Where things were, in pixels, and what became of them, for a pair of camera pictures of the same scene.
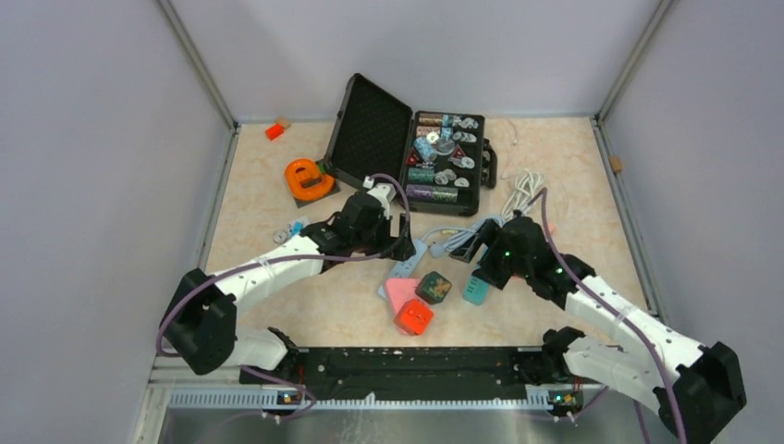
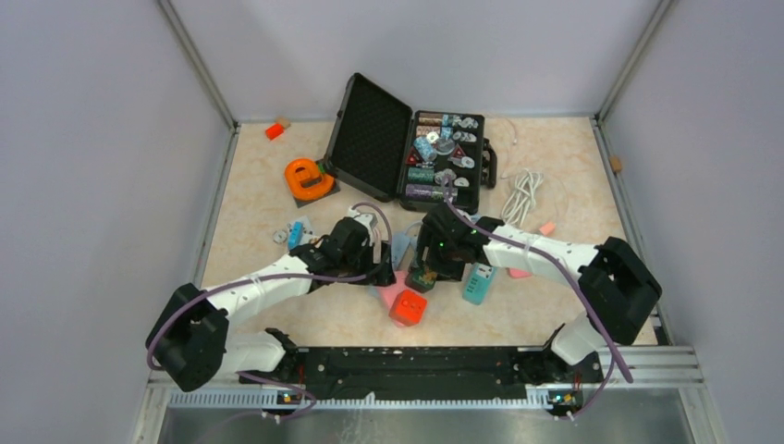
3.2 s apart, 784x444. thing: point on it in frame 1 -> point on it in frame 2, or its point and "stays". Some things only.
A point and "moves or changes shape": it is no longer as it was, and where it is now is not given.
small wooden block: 283,121 stays
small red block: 274,131 stays
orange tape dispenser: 305,180 stays
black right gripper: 493,236 -> 451,272
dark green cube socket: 433,288 -> 421,280
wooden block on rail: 616,164 stays
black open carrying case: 439,159 stays
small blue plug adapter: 296,228 stays
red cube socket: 414,317 moves or changes shape
